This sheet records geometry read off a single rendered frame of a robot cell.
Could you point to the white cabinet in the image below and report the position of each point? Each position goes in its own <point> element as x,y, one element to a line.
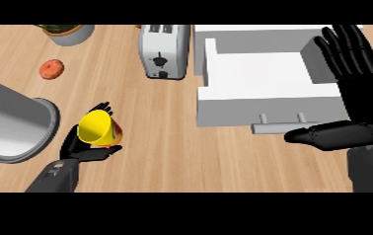
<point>252,38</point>

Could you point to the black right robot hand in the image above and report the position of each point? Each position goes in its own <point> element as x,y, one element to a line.
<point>349,81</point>

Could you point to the silver toaster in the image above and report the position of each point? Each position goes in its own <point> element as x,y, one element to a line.
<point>163,51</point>

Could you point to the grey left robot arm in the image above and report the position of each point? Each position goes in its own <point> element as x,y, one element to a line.
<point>54,177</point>

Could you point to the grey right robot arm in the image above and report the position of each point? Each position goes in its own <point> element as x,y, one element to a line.
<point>361,170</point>

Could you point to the yellow cup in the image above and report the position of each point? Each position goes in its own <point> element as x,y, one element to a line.
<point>97,128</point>

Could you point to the large grey metal pot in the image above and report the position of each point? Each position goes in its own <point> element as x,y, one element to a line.
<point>23,127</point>

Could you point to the orange-red fruit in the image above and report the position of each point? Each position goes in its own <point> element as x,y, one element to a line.
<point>51,69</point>

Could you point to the grey plant pot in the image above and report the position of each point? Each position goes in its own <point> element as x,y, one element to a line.
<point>67,33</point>

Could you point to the white open drawer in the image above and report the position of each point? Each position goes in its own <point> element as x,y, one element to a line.
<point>262,94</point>

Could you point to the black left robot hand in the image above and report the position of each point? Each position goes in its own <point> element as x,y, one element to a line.
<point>76,150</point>

